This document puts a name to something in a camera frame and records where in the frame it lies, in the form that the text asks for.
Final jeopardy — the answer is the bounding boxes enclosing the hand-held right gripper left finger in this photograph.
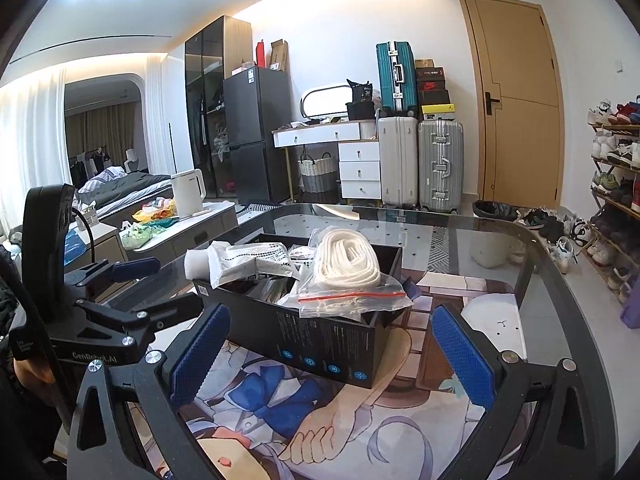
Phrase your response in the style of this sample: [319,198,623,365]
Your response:
[67,304,232,480]

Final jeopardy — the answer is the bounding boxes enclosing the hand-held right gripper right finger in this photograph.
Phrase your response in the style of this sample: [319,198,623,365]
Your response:
[425,304,598,480]

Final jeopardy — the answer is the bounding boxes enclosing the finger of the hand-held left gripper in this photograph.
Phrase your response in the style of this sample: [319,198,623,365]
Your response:
[75,292,203,343]
[75,257,162,302]

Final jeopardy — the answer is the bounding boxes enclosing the white soft bundle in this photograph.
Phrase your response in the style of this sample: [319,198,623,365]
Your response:
[184,247,221,283]

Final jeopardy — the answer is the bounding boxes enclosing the white green medicine bag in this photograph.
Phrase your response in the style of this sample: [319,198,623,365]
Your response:
[207,241,301,288]

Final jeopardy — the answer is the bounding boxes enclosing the black cardboard box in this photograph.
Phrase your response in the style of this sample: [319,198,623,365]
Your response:
[192,232,405,390]

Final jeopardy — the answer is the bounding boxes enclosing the cream shoelaces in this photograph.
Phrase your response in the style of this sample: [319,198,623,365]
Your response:
[299,227,414,322]

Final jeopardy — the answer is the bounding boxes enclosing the person's left hand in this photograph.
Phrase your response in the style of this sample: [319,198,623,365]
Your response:
[14,357,57,406]

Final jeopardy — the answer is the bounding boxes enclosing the green plastic bag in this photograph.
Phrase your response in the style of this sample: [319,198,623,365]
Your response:
[120,220,166,251]

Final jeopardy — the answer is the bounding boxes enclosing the yellow snack bag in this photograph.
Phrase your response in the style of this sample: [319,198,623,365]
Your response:
[132,199,177,226]

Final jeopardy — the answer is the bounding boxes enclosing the low white cabinet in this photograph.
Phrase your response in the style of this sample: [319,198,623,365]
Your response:
[92,202,238,261]

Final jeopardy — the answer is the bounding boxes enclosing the grey bed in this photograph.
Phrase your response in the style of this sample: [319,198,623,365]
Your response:
[75,170,173,211]

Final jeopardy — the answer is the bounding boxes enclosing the clothes rack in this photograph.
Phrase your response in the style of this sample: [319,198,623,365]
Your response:
[69,147,117,188]

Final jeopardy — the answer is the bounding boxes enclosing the white curtain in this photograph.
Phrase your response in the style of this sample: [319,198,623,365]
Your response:
[0,67,66,231]

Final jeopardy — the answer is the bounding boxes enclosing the white electric kettle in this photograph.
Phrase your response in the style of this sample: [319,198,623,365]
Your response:
[170,168,206,219]

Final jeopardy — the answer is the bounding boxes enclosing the printed cartoon table mat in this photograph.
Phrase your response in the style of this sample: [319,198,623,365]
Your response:
[187,265,531,480]

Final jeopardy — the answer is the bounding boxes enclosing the bin with black liner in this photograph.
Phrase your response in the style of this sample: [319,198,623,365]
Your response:
[472,200,518,268]

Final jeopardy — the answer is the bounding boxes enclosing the group of shoes on floor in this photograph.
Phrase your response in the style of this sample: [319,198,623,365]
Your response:
[515,207,616,273]

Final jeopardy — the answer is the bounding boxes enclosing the purple bag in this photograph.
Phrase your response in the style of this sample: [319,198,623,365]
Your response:
[620,280,640,331]

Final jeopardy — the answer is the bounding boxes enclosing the dark grey fridge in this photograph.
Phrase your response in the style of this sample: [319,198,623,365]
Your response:
[222,66,293,206]

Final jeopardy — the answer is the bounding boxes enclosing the silver suitcase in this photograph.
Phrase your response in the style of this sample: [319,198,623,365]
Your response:
[417,119,465,213]

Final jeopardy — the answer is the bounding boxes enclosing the black glass cabinet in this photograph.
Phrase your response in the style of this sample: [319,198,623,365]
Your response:
[184,16,252,201]

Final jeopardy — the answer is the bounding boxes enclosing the woven laundry basket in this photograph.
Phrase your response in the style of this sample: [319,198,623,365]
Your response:
[298,155,339,193]

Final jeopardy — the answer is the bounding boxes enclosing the white suitcase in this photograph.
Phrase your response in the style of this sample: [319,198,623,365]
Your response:
[376,116,420,208]

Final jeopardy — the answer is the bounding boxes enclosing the wooden shoe rack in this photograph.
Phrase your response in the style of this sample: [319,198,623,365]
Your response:
[587,95,640,306]

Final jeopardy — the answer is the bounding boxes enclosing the white dresser with drawers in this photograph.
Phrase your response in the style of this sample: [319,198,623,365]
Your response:
[272,120,383,201]

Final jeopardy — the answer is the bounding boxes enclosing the oval mirror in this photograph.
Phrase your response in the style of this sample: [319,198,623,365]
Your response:
[299,82,358,123]

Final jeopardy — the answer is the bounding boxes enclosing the rows of shoes on rack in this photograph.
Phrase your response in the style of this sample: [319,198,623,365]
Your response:
[587,95,640,306]

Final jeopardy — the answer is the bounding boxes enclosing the brown cardboard box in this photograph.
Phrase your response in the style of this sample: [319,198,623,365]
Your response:
[270,40,290,71]

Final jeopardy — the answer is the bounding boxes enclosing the wooden door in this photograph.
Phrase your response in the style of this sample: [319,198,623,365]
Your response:
[457,0,561,211]

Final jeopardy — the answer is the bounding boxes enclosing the stack of shoe boxes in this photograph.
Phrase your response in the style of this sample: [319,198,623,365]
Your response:
[414,57,449,122]

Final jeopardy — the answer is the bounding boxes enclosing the black bag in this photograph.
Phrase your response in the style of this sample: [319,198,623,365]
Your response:
[346,79,383,122]

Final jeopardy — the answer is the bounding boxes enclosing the teal suitcase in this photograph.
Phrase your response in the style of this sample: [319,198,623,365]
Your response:
[376,41,418,118]

